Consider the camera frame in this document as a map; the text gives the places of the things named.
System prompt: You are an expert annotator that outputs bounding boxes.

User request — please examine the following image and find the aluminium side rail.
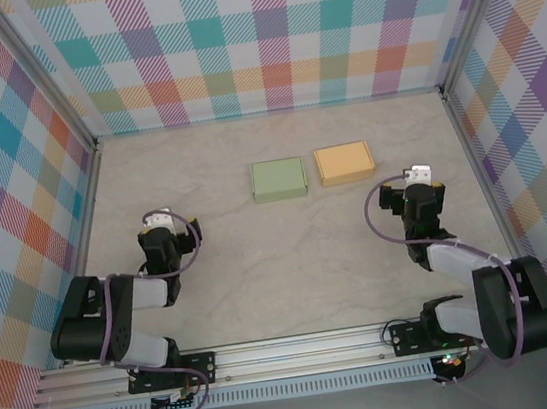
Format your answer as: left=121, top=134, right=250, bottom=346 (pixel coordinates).
left=32, top=135, right=132, bottom=369
left=438, top=80, right=544, bottom=310

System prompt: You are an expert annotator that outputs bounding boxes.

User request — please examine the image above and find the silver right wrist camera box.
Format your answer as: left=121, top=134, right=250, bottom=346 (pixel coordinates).
left=402, top=161, right=437, bottom=191

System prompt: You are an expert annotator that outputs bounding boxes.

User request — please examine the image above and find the white slotted cable duct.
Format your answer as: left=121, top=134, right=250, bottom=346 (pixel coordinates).
left=80, top=362, right=438, bottom=409

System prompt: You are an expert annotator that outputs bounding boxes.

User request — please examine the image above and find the aluminium frame post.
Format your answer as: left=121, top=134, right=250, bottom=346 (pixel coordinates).
left=0, top=0, right=102, bottom=161
left=426, top=0, right=537, bottom=99

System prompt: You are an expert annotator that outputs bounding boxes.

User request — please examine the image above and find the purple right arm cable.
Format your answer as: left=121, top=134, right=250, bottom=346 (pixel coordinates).
left=360, top=159, right=534, bottom=395

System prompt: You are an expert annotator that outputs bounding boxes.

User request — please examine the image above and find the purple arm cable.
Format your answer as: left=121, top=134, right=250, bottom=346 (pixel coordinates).
left=81, top=202, right=227, bottom=409
left=360, top=159, right=534, bottom=395

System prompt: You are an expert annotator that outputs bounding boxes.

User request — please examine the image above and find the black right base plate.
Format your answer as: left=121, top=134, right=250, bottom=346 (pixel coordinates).
left=387, top=312, right=486, bottom=359

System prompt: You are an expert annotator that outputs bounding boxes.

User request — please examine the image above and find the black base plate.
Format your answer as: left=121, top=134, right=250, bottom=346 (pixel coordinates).
left=124, top=350, right=221, bottom=397
left=387, top=312, right=486, bottom=359

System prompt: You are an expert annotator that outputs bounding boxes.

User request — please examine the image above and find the aluminium mounting rail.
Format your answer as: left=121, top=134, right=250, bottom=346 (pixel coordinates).
left=27, top=299, right=547, bottom=409

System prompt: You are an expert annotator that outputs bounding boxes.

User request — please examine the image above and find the orange paper box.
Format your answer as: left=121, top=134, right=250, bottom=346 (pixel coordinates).
left=312, top=139, right=378, bottom=189

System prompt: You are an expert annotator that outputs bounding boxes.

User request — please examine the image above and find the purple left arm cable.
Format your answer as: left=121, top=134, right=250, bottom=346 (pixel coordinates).
left=81, top=202, right=227, bottom=409

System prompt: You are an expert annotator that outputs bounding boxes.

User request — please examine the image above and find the controller circuit board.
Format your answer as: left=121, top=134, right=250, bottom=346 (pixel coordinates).
left=431, top=349, right=469, bottom=374
left=148, top=386, right=204, bottom=409

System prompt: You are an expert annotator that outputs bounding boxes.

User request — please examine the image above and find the right controller circuit board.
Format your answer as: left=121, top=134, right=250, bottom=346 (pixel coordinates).
left=431, top=349, right=469, bottom=374

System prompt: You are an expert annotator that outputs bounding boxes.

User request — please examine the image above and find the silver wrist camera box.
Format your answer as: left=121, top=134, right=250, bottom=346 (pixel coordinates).
left=402, top=161, right=437, bottom=191
left=144, top=206, right=178, bottom=237

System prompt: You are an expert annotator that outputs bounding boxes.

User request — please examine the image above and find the left controller circuit board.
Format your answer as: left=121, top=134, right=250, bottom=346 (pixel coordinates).
left=148, top=386, right=204, bottom=409

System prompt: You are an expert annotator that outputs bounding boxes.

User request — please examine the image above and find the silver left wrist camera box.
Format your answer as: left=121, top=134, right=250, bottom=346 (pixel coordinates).
left=144, top=206, right=178, bottom=237

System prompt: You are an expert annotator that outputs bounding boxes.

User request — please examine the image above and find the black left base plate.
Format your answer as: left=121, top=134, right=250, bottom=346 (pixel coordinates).
left=124, top=350, right=221, bottom=397

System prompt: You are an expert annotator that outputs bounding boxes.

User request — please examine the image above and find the thin aluminium wall rail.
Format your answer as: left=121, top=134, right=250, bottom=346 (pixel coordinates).
left=92, top=85, right=444, bottom=140

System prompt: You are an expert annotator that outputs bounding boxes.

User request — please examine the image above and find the green paper box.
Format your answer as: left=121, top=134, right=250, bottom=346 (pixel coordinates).
left=248, top=155, right=311, bottom=205

